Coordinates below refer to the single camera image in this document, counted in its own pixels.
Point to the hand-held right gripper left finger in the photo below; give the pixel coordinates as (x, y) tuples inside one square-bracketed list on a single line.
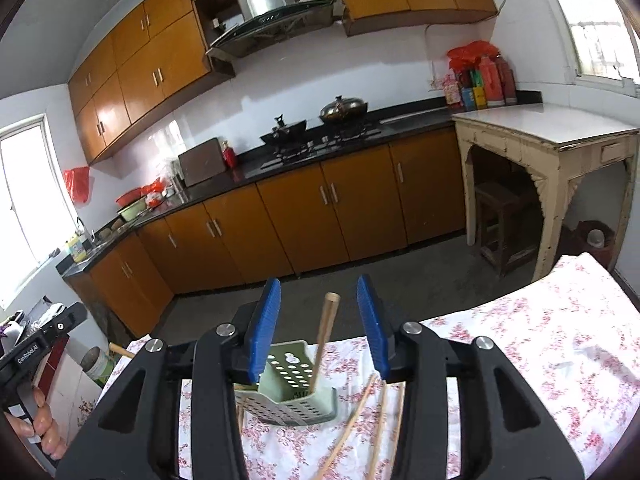
[(264, 332)]

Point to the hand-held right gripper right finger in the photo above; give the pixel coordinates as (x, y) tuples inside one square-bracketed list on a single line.
[(372, 332)]

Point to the wooden chopstick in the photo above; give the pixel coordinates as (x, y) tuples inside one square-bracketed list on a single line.
[(322, 340), (241, 415), (345, 430), (379, 435), (120, 350)]

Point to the green perforated utensil holder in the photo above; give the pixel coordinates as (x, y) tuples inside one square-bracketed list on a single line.
[(290, 390)]

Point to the person's left hand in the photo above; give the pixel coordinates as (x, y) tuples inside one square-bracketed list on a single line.
[(45, 427)]

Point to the grey jar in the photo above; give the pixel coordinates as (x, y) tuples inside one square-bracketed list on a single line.
[(97, 367)]

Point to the yellow detergent bottle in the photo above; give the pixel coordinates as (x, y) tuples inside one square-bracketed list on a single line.
[(77, 250)]

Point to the wooden base cabinets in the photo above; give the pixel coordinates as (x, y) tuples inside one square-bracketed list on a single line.
[(300, 210)]

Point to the sink faucet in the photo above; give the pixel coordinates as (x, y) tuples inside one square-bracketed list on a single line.
[(85, 230)]

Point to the red floral tablecloth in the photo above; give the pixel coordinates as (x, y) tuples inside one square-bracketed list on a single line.
[(525, 360)]

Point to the window beside sink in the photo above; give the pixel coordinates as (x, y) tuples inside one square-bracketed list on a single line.
[(25, 200)]

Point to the black kitchen countertop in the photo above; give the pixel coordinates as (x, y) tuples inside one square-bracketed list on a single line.
[(235, 172)]

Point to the green basin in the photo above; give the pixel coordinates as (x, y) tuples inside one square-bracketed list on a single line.
[(131, 211)]

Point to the steel canister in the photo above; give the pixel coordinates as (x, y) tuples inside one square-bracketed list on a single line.
[(177, 177)]

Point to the hanging red plastic bag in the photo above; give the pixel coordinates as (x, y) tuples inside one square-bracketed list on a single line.
[(77, 182)]

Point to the red bag beside basins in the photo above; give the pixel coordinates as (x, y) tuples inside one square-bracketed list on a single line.
[(152, 192)]

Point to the red bottle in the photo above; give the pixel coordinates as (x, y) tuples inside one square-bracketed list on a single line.
[(230, 156)]

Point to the brown cutting board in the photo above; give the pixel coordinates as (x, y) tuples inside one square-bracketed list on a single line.
[(200, 162)]

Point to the gas stove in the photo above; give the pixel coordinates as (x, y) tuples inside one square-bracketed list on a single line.
[(300, 152)]

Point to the dark wooden stool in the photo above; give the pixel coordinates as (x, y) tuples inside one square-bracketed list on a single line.
[(500, 200)]

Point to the red basin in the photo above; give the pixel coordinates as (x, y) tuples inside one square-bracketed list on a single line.
[(130, 195)]

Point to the black wok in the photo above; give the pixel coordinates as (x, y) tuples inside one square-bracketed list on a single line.
[(285, 132)]

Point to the red bucket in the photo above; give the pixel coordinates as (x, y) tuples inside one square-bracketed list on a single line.
[(580, 252)]

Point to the dark pot with lid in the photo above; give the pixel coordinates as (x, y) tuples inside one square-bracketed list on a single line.
[(342, 110)]

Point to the cream painted side table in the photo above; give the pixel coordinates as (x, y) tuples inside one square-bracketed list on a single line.
[(525, 120)]

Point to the dark red thermos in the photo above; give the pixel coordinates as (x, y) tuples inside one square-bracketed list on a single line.
[(509, 82)]

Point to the red bag above thermoses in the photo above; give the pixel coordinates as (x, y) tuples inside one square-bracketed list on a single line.
[(470, 55)]

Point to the window beside cream table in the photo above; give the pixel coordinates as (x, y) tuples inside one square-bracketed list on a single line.
[(590, 20)]

